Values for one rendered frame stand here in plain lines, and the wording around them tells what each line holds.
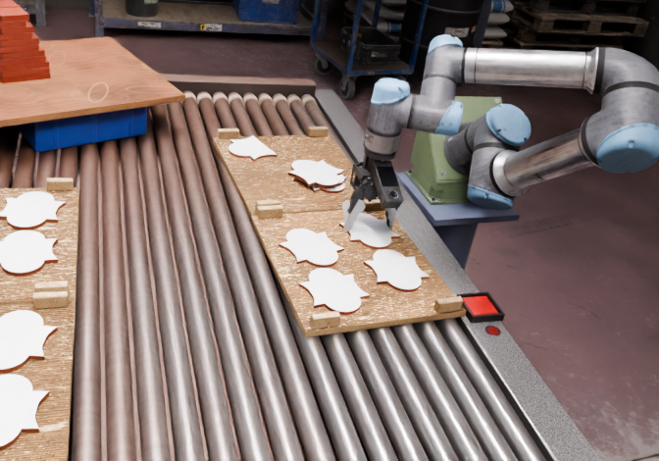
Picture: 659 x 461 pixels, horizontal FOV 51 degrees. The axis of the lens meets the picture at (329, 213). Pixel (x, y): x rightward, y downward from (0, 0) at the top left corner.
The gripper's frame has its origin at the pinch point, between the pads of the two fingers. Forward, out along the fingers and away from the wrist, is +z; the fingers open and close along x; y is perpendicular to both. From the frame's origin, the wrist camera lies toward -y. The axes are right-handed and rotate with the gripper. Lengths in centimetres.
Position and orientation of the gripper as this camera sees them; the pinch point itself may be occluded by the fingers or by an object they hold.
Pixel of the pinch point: (369, 230)
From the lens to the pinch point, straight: 162.7
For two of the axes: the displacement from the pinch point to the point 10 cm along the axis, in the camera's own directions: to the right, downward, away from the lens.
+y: -3.4, -5.1, 7.9
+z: -1.4, 8.6, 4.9
